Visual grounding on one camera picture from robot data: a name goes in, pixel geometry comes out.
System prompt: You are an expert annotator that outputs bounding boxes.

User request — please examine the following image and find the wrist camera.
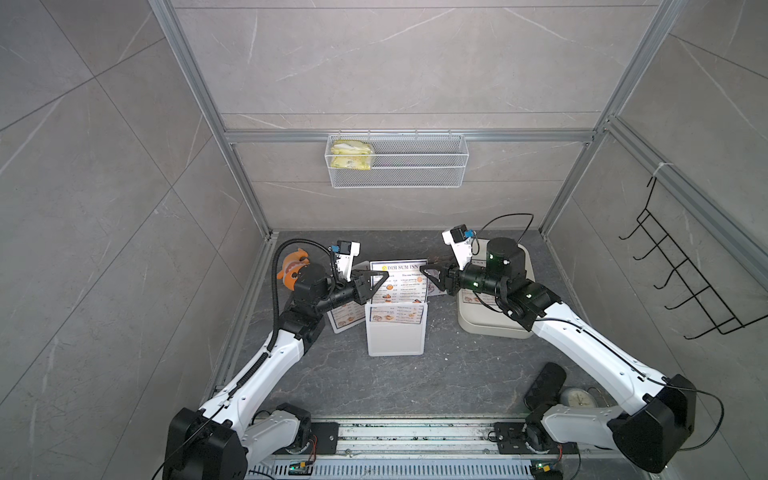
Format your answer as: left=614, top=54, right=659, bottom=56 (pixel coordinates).
left=330, top=240, right=360, bottom=282
left=442, top=224, right=476, bottom=270

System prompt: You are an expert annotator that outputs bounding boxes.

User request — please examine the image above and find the dim sum inn menu sheet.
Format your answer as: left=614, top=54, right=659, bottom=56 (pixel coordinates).
left=369, top=259, right=429, bottom=325

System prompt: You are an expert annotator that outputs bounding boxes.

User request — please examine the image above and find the white wire mesh basket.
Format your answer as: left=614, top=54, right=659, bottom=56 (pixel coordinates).
left=324, top=133, right=469, bottom=189

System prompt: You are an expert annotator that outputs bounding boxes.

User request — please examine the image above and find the black remote-like pad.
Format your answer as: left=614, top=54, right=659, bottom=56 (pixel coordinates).
left=524, top=362, right=567, bottom=411

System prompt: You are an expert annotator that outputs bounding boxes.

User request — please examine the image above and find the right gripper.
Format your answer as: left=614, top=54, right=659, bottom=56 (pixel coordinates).
left=419, top=254, right=505, bottom=300

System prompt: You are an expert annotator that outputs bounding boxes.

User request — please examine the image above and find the cream plastic tray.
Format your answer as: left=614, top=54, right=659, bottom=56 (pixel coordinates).
left=457, top=238, right=538, bottom=340

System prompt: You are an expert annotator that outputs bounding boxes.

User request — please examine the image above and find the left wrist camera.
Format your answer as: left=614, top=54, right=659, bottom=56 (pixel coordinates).
left=330, top=240, right=360, bottom=282

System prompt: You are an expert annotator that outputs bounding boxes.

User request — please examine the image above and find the orange plush toy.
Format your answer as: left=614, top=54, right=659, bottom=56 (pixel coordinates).
left=276, top=248, right=310, bottom=291

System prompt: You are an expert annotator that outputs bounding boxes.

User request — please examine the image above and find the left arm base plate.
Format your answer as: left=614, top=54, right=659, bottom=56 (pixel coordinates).
left=285, top=422, right=340, bottom=455

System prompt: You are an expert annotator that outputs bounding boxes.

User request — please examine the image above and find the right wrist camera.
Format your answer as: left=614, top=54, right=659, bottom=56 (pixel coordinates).
left=442, top=224, right=476, bottom=270

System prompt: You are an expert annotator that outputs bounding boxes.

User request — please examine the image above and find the yellow snack packet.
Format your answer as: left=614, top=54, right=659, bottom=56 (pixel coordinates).
left=329, top=140, right=375, bottom=171

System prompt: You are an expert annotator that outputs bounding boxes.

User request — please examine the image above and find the special menu sheet pink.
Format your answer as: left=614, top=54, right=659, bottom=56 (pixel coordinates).
left=423, top=274, right=445, bottom=297

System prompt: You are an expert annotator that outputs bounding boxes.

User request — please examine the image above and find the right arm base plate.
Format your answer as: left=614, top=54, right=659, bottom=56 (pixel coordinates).
left=486, top=421, right=580, bottom=455

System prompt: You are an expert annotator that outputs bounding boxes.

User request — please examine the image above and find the white menu holder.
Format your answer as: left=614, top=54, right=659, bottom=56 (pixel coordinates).
left=365, top=303, right=428, bottom=357

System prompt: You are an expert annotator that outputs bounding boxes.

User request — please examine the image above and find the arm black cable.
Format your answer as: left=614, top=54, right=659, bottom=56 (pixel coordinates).
left=470, top=212, right=726, bottom=452
left=149, top=238, right=337, bottom=480

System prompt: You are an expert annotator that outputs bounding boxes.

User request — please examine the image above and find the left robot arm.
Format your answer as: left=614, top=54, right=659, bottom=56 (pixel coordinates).
left=156, top=264, right=389, bottom=479

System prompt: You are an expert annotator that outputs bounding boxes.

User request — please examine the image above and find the small analog clock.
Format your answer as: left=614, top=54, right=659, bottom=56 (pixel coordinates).
left=560, top=387, right=598, bottom=408

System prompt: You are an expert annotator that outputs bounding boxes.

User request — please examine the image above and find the rear menu holder with menu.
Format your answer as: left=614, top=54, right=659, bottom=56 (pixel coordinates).
left=327, top=301, right=366, bottom=334

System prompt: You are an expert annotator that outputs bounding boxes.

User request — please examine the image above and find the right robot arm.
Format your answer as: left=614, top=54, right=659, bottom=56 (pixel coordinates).
left=421, top=225, right=697, bottom=474

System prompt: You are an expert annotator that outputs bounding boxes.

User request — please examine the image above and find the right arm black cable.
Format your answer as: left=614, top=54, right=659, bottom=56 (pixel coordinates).
left=470, top=212, right=726, bottom=452

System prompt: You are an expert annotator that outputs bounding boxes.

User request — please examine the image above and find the black wire hook rack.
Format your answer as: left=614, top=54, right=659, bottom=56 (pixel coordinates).
left=618, top=177, right=767, bottom=341

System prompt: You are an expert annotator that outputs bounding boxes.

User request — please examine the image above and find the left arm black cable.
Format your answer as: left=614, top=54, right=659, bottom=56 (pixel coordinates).
left=149, top=238, right=337, bottom=480

